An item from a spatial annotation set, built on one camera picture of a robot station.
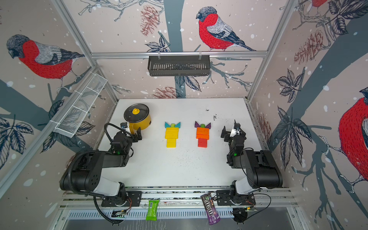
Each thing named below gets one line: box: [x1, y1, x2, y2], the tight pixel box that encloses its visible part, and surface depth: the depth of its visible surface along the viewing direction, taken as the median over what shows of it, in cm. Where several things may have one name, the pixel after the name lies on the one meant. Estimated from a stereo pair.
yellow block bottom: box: [164, 134, 179, 140], surface depth 100 cm
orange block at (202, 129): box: [196, 126, 210, 132], surface depth 103 cm
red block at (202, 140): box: [197, 138, 208, 144], surface depth 97 cm
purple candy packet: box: [200, 192, 221, 226], surface depth 71 cm
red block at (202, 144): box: [197, 142, 208, 149], surface depth 95 cm
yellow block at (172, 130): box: [165, 127, 180, 133], surface depth 103 cm
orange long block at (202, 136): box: [195, 134, 210, 140], surface depth 99 cm
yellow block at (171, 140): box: [166, 138, 177, 144], surface depth 97 cm
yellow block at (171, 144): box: [166, 140, 177, 149], surface depth 97 cm
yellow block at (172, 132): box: [165, 130, 180, 136], surface depth 103 cm
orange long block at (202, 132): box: [196, 130, 210, 136], surface depth 102 cm
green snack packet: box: [145, 199, 160, 221], surface depth 71 cm
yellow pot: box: [128, 113, 152, 135], surface depth 95 cm
